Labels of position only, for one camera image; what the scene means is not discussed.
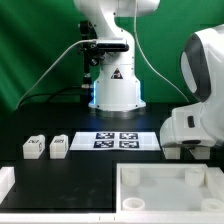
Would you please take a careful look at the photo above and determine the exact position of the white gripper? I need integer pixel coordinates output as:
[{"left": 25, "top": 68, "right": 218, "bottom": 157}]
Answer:
[{"left": 160, "top": 106, "right": 216, "bottom": 148}]

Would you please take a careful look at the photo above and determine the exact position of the paper sheet with AprilTags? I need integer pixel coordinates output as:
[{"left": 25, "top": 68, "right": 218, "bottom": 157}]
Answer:
[{"left": 70, "top": 131, "right": 160, "bottom": 151}]

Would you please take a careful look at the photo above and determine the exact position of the grey camera cable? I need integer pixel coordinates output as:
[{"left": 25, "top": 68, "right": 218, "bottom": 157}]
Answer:
[{"left": 15, "top": 39, "right": 98, "bottom": 109}]

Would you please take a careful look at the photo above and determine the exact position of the black cable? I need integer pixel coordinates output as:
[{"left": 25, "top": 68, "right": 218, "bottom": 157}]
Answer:
[{"left": 18, "top": 85, "right": 84, "bottom": 108}]

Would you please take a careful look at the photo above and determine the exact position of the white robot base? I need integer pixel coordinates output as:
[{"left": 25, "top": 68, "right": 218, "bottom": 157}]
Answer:
[{"left": 89, "top": 34, "right": 146, "bottom": 116}]

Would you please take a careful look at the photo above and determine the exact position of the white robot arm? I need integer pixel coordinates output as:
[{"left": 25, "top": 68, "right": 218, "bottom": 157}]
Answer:
[{"left": 73, "top": 0, "right": 224, "bottom": 148}]

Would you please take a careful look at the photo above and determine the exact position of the white obstacle bracket left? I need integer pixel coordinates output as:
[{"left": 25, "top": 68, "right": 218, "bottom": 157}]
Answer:
[{"left": 0, "top": 167, "right": 15, "bottom": 204}]

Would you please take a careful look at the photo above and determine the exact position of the black camera on stand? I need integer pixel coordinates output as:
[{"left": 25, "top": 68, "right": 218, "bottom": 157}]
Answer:
[{"left": 76, "top": 20, "right": 130, "bottom": 101}]

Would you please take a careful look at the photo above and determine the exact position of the white square table top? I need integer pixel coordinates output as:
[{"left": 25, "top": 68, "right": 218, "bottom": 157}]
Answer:
[{"left": 116, "top": 163, "right": 224, "bottom": 213}]

